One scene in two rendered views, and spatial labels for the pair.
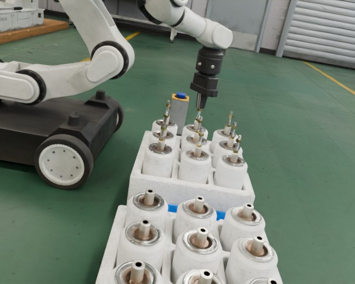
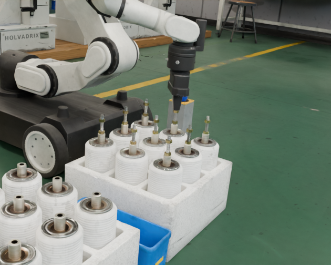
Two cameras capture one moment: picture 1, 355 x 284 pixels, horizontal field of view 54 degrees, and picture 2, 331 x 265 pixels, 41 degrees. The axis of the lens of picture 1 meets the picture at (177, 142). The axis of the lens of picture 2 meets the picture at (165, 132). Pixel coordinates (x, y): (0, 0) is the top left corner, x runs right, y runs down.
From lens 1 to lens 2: 0.79 m
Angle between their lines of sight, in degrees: 30
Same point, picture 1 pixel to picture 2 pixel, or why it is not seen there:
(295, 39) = not seen: outside the picture
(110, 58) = (98, 53)
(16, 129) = (19, 116)
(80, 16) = (81, 13)
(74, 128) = (59, 119)
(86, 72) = (81, 67)
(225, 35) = (184, 28)
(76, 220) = not seen: hidden behind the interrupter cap
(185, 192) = (109, 190)
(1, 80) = (24, 73)
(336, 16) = not seen: outside the picture
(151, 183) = (81, 174)
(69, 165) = (46, 153)
